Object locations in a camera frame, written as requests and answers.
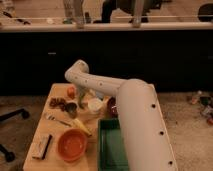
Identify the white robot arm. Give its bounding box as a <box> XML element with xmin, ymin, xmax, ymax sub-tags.
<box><xmin>65</xmin><ymin>60</ymin><xmax>178</xmax><ymax>171</ymax></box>

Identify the dark red bowl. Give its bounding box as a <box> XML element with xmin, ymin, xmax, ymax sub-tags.
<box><xmin>107</xmin><ymin>97</ymin><xmax>118</xmax><ymax>117</ymax></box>

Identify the white round container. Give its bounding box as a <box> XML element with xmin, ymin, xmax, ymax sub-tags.
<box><xmin>88</xmin><ymin>98</ymin><xmax>103</xmax><ymax>114</ymax></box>

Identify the red tomato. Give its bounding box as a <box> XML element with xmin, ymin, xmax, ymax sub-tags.
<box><xmin>67</xmin><ymin>87</ymin><xmax>76</xmax><ymax>99</ymax></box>

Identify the wooden table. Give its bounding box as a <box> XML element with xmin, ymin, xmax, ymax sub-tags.
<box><xmin>22</xmin><ymin>83</ymin><xmax>178</xmax><ymax>171</ymax></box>

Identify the orange bowl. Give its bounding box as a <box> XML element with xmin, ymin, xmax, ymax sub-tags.
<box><xmin>57</xmin><ymin>129</ymin><xmax>88</xmax><ymax>162</ymax></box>

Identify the green plastic tray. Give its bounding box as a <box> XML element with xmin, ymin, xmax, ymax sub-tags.
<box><xmin>97</xmin><ymin>119</ymin><xmax>129</xmax><ymax>171</ymax></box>

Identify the black and white eraser brush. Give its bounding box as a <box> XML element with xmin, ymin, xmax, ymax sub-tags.
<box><xmin>32</xmin><ymin>134</ymin><xmax>52</xmax><ymax>160</ymax></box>

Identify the black office chair base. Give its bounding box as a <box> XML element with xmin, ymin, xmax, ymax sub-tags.
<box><xmin>0</xmin><ymin>108</ymin><xmax>31</xmax><ymax>163</ymax></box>

